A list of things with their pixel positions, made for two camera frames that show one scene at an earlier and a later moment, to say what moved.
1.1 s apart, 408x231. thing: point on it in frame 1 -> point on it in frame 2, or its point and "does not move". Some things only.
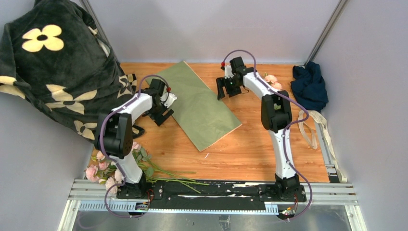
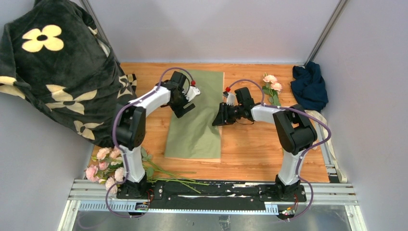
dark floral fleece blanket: (52, 54) does not move
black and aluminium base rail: (290, 198) does not move
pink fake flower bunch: (107, 173) does not move
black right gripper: (221, 83) -> (223, 117)
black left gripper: (160, 120) -> (180, 110)
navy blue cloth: (309, 87) does not move
